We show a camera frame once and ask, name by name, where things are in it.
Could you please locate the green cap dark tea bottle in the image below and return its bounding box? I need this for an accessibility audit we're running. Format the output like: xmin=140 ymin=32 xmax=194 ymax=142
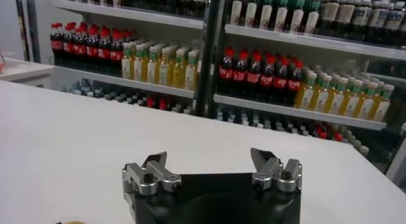
xmin=273 ymin=0 xmax=290 ymax=32
xmin=230 ymin=0 xmax=244 ymax=26
xmin=258 ymin=0 xmax=274 ymax=30
xmin=288 ymin=0 xmax=306 ymax=33
xmin=243 ymin=0 xmax=259 ymax=28
xmin=303 ymin=0 xmax=322 ymax=35

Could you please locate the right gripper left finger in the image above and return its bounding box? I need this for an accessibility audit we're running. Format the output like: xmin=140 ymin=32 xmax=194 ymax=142
xmin=121 ymin=150 xmax=183 ymax=197

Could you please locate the glass drinks display cabinet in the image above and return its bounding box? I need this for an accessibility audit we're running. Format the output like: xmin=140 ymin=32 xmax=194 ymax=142
xmin=207 ymin=0 xmax=406 ymax=181
xmin=14 ymin=0 xmax=216 ymax=117

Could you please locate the black slanted frame post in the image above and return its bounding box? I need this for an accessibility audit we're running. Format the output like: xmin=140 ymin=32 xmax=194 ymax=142
xmin=14 ymin=0 xmax=42 ymax=63

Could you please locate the beige label dark drink bottle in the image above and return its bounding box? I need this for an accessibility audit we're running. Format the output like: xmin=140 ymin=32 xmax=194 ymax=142
xmin=318 ymin=0 xmax=340 ymax=36
xmin=334 ymin=0 xmax=356 ymax=38

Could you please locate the yellow juice bottle green label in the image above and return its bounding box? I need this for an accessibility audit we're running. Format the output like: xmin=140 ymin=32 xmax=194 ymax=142
xmin=183 ymin=49 xmax=200 ymax=91
xmin=294 ymin=71 xmax=318 ymax=109
xmin=171 ymin=48 xmax=187 ymax=89
xmin=323 ymin=76 xmax=348 ymax=115
xmin=158 ymin=47 xmax=174 ymax=86
xmin=352 ymin=81 xmax=379 ymax=120
xmin=121 ymin=43 xmax=135 ymax=80
xmin=337 ymin=79 xmax=364 ymax=117
xmin=367 ymin=84 xmax=396 ymax=122
xmin=133 ymin=44 xmax=148 ymax=82
xmin=146 ymin=46 xmax=160 ymax=84
xmin=309 ymin=74 xmax=333 ymax=112

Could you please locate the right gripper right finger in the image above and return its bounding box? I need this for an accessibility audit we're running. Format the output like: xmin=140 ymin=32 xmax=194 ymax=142
xmin=249 ymin=147 xmax=304 ymax=193

